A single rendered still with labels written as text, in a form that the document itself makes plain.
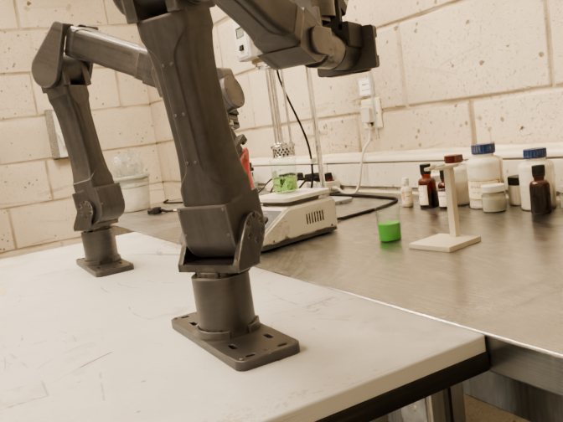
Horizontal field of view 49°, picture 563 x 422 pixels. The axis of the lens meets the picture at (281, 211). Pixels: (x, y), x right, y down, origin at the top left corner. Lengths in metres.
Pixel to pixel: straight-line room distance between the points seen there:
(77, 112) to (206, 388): 0.74
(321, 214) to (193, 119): 0.62
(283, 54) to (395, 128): 0.95
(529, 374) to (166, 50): 0.45
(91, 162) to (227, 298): 0.61
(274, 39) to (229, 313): 0.35
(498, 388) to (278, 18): 0.48
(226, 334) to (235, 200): 0.14
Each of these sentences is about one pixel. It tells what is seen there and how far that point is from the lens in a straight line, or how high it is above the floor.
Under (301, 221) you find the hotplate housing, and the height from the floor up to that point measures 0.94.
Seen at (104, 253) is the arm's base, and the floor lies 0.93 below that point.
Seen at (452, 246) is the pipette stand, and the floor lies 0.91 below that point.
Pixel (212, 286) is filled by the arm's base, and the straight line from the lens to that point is 0.64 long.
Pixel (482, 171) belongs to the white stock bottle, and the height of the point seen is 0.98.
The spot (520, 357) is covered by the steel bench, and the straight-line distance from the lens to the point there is 0.61.
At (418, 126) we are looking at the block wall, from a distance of 1.66.
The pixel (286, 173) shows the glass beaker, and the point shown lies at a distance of 1.21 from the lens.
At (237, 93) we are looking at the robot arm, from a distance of 1.03.
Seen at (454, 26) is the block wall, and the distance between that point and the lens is 1.55.
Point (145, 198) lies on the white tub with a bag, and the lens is 2.21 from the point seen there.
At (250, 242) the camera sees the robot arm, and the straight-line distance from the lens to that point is 0.65.
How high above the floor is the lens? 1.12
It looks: 8 degrees down
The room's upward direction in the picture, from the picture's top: 8 degrees counter-clockwise
